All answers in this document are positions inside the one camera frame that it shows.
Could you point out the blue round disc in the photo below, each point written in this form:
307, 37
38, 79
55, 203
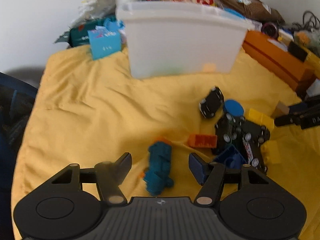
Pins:
233, 108

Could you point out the light blue small carton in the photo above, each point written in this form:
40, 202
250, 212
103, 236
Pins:
107, 39

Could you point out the black toy car top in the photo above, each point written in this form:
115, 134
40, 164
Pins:
211, 103

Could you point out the white plastic bin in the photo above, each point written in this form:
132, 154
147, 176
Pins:
172, 38

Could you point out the brown wooden cube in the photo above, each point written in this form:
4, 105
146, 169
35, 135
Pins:
280, 110

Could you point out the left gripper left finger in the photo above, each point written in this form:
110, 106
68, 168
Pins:
109, 176

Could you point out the orange red brick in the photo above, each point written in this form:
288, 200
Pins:
202, 141

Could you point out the teal brick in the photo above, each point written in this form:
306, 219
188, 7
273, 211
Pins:
157, 175

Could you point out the white crumpled plastic bag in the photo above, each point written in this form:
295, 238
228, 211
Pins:
93, 10

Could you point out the brown paper bag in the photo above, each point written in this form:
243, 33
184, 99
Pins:
254, 10

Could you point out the blue brick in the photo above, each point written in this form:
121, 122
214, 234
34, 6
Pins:
231, 158

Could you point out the dark blue bag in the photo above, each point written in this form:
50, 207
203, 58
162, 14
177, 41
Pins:
17, 100

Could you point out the yellow cloth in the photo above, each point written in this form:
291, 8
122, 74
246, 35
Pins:
87, 112

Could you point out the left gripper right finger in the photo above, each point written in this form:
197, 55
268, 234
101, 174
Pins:
210, 177

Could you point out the yellow long brick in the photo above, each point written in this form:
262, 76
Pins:
260, 118

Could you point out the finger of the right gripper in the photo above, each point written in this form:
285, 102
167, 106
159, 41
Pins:
309, 106
304, 120

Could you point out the black toy car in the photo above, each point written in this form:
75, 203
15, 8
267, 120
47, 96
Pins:
254, 135
211, 103

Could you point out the dark green box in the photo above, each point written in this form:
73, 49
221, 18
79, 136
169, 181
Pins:
78, 35

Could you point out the orange box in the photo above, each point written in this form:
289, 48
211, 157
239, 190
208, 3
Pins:
298, 75

